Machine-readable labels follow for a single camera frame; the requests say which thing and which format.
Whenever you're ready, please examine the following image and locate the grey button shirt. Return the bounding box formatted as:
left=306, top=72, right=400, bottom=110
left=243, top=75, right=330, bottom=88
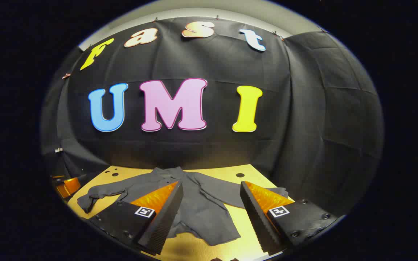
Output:
left=77, top=167, right=288, bottom=246

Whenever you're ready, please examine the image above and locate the black backdrop cloth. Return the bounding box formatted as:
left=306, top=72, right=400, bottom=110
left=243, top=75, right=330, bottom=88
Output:
left=40, top=16, right=384, bottom=218

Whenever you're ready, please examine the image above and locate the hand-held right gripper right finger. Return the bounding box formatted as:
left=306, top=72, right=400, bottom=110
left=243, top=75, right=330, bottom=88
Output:
left=239, top=181, right=339, bottom=256

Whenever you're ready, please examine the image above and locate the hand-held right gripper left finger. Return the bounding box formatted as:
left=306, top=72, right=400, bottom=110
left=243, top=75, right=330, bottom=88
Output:
left=89, top=181, right=184, bottom=255

